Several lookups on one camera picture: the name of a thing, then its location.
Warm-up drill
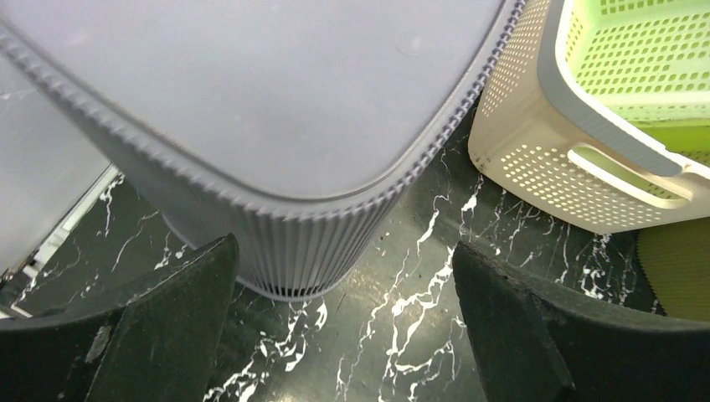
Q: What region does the olive green slatted bin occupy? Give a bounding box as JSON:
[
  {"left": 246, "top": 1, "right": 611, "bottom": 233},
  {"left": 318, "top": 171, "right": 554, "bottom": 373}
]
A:
[{"left": 636, "top": 218, "right": 709, "bottom": 322}]

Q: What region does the pale green colander basket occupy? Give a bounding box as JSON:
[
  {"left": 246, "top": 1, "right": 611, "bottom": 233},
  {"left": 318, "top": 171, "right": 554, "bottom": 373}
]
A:
[{"left": 564, "top": 0, "right": 710, "bottom": 126}]

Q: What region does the grey slatted bin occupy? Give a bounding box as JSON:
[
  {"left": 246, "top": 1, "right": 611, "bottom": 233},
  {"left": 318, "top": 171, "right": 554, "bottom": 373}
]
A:
[{"left": 1, "top": 1, "right": 524, "bottom": 302}]

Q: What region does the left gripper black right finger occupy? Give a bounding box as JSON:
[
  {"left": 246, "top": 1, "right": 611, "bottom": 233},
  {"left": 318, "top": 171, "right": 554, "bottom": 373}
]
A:
[{"left": 451, "top": 242, "right": 709, "bottom": 401}]

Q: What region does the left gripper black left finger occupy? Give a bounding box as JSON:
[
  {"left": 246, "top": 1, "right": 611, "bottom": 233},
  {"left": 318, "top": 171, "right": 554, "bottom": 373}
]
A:
[{"left": 1, "top": 235, "right": 239, "bottom": 401}]

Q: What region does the cream perforated storage basket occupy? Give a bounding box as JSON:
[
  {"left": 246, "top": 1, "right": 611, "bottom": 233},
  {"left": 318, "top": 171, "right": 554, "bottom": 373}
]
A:
[{"left": 469, "top": 1, "right": 709, "bottom": 234}]

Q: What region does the lime green plastic basin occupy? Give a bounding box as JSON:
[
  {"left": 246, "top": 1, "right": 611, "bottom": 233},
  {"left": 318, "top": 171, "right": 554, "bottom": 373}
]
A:
[{"left": 635, "top": 120, "right": 709, "bottom": 167}]

